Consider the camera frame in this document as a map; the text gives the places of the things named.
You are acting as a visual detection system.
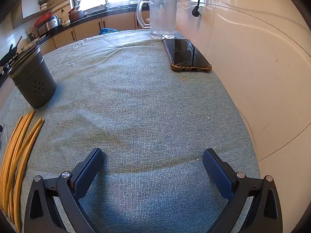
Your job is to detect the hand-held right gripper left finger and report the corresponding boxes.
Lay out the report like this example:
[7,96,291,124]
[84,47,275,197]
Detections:
[24,148,104,233]

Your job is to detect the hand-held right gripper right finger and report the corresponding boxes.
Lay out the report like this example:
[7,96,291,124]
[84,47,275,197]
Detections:
[202,148,283,233]

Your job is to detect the bunch of wooden chopsticks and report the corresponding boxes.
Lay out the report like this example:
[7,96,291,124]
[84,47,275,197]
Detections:
[0,110,45,227]

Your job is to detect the grey perforated utensil holder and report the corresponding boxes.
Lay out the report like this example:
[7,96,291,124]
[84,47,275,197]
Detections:
[8,44,57,109]

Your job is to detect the grey-blue table cloth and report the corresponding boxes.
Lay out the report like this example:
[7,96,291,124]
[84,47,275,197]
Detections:
[0,29,261,233]

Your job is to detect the smartphone in brown case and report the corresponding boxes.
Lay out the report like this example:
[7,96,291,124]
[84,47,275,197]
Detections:
[162,38,212,73]

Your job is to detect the blue plastic bag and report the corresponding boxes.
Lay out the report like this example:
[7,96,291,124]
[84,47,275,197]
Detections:
[98,28,118,36]

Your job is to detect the black frying pan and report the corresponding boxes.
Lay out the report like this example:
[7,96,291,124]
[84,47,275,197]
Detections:
[0,44,19,65]

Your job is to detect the beige kitchen base cabinets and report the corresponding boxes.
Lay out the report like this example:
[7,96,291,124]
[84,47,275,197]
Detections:
[36,11,151,50]

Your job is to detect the dark red pot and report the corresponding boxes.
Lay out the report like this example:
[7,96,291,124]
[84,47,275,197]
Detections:
[67,6,84,22]

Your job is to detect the red pot lid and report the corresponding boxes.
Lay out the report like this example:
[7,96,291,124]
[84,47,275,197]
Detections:
[34,13,52,28]

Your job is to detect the clear glass mug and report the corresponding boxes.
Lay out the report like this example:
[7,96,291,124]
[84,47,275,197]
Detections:
[136,0,178,40]

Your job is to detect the black kitchen countertop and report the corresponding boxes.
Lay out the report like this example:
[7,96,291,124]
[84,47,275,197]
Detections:
[0,5,150,83]

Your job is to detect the white wall cabinet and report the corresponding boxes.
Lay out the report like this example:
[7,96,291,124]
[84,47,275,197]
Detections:
[21,0,40,18]

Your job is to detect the wall dish rack with bowls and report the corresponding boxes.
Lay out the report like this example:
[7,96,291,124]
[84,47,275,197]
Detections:
[37,0,54,11]

